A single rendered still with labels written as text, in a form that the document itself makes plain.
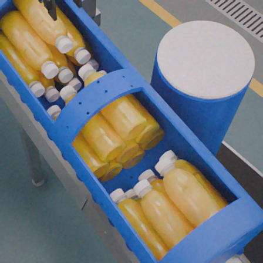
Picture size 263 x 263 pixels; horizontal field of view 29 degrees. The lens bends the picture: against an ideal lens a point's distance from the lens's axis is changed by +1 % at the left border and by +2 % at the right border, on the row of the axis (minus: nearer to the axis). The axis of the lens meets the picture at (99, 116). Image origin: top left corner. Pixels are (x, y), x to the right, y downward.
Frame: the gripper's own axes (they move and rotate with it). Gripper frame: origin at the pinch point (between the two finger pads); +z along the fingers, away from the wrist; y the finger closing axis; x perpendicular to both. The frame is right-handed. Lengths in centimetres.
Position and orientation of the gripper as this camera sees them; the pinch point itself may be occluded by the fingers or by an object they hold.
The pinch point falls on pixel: (64, 1)
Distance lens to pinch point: 122.0
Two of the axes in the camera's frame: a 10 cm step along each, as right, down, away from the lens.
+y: 8.2, -4.9, 2.8
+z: 0.0, 4.9, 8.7
